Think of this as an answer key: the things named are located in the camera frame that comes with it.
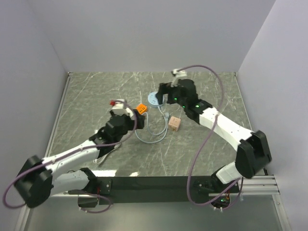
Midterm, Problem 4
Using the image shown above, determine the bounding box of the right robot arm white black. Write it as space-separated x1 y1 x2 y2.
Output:
156 79 272 192

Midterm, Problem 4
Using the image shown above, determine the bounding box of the round blue power socket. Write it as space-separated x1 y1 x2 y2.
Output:
147 91 165 108

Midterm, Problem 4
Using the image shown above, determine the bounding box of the purple cable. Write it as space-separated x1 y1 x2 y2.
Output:
180 64 244 212
2 99 139 214

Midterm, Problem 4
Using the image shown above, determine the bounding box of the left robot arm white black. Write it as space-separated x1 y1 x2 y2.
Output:
14 109 145 208

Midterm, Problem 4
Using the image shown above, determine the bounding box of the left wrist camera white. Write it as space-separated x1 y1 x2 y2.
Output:
110 99 133 117

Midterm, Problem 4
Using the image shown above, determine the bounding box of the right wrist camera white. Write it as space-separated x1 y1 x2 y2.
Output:
171 69 187 87

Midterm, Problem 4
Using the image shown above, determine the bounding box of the light blue socket cable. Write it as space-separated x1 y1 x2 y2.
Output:
134 106 170 144

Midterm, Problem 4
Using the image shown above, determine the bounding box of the white power strip cord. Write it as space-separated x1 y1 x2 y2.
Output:
92 144 121 166

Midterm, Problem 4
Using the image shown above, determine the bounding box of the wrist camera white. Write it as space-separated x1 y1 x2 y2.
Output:
171 69 187 87
110 99 133 117

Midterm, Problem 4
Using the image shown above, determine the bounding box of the black base bar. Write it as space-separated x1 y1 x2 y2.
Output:
87 176 231 204

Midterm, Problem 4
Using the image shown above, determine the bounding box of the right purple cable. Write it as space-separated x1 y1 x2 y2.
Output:
180 64 244 212

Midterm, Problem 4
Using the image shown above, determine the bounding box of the orange power strip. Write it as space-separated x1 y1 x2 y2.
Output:
136 103 148 115

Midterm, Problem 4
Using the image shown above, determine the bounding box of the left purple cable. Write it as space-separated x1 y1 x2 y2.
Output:
2 99 139 214

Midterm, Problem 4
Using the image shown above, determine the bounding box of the aluminium frame rail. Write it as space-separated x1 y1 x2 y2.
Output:
14 71 289 231

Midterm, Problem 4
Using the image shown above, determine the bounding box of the pink cube plug adapter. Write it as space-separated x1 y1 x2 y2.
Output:
167 116 181 131

